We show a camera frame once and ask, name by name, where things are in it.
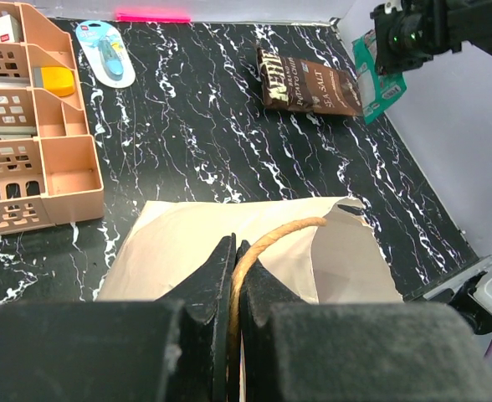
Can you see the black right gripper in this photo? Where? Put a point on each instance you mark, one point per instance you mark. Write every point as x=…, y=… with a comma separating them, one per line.
x=411, y=33

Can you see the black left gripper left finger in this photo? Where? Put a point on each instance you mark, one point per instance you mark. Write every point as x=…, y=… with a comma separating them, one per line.
x=171, y=349

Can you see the pink tape strip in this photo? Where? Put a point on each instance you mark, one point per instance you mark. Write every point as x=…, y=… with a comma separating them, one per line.
x=150, y=17

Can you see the peach plastic desk organizer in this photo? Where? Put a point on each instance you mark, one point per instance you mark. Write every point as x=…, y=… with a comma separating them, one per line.
x=49, y=169

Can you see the yellow sticky note pad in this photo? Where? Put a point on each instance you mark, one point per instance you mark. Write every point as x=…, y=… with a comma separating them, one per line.
x=58, y=80

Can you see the beige paper bag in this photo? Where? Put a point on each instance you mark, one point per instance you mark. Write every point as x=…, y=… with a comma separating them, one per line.
x=320, y=248

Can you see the blue correction tape package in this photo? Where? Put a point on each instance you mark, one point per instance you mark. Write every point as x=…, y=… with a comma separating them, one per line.
x=106, y=53

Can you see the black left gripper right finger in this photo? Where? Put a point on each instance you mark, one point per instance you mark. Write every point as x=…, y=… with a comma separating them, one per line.
x=416, y=351

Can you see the brown Kettle chips bag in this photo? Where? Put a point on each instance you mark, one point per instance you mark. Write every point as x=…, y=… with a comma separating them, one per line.
x=298, y=85

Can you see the teal Fox's mint candy bag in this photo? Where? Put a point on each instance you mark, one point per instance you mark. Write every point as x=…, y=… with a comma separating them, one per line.
x=377, y=92

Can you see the small white box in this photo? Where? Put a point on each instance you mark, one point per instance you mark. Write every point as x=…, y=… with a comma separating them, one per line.
x=10, y=29

